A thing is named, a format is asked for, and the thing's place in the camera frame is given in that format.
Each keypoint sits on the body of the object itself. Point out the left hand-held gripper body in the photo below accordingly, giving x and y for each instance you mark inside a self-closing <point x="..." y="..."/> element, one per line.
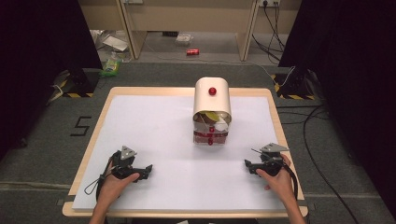
<point x="125" y="165"/>

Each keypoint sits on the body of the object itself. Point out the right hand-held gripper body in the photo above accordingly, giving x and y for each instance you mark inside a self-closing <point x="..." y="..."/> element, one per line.
<point x="271" y="161"/>

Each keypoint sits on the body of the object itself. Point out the person's right hand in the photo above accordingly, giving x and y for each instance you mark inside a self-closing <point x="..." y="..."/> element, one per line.
<point x="279" y="182"/>

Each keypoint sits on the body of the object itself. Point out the person's left hand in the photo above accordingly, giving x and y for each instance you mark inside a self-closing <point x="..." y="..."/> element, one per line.
<point x="115" y="186"/>

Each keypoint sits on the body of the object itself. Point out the white table mat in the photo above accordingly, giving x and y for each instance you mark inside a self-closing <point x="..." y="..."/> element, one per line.
<point x="168" y="155"/>

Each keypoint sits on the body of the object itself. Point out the white item in box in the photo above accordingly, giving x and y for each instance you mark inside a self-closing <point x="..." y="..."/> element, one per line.
<point x="221" y="125"/>

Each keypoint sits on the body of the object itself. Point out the wooden table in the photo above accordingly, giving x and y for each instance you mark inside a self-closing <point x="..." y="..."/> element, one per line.
<point x="93" y="124"/>

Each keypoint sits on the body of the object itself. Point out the yellow round item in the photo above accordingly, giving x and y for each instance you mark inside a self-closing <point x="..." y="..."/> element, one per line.
<point x="212" y="116"/>

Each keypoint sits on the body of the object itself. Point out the cream bread box red knobs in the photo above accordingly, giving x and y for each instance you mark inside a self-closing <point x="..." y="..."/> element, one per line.
<point x="212" y="105"/>

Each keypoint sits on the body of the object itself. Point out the black stand base striped tape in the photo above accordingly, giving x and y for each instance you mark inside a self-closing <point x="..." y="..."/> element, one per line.
<point x="79" y="84"/>
<point x="294" y="84"/>

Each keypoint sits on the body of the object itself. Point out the green plastic packet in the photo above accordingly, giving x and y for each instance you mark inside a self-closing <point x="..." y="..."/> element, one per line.
<point x="110" y="67"/>

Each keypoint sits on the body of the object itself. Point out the black curtain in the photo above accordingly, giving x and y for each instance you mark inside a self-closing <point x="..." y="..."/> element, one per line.
<point x="37" y="62"/>
<point x="351" y="77"/>

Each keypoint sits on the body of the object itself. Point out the heap of white plastic wrap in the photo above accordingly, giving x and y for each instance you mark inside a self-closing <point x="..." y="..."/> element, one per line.
<point x="109" y="42"/>

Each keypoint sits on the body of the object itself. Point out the red drink can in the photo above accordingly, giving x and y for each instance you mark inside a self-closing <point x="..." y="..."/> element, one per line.
<point x="192" y="52"/>

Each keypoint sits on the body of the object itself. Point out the white packet on floor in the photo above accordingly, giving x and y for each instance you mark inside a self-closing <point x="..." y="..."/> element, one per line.
<point x="183" y="39"/>

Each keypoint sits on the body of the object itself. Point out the beige wooden desk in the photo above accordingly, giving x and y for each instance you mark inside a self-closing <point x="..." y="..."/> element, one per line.
<point x="193" y="15"/>

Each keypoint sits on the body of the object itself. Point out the white wall socket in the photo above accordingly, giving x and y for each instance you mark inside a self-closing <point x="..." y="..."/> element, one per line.
<point x="269" y="2"/>

